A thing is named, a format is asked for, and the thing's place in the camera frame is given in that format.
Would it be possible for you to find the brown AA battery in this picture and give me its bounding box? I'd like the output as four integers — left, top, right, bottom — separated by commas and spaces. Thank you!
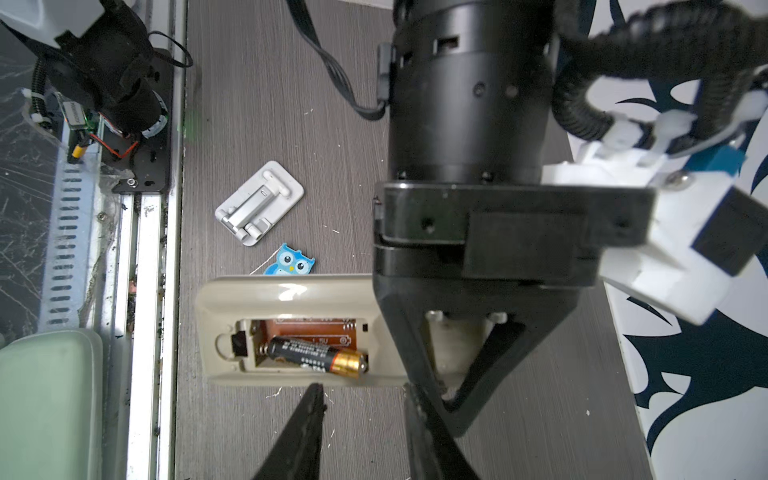
257, 336, 368, 378

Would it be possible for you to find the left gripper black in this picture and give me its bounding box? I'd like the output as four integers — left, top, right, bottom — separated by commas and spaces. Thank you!
374, 1, 654, 288

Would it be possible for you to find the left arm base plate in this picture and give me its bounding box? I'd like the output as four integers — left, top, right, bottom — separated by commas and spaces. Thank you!
101, 58, 174, 194

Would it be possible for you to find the white phone stand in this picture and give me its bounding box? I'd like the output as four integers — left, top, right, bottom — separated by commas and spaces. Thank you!
215, 161, 305, 247

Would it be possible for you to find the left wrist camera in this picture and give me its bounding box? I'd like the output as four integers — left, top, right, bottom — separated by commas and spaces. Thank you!
542, 90, 767, 325

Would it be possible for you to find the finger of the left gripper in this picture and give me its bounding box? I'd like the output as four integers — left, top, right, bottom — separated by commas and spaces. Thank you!
371, 281, 593, 437

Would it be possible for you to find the white remote control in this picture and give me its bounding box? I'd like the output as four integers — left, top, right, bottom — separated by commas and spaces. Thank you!
194, 272, 505, 388

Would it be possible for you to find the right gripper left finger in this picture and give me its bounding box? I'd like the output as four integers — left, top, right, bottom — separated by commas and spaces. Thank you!
254, 383, 327, 480

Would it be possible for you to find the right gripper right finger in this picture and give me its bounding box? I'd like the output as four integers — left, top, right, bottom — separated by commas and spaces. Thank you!
404, 383, 479, 480

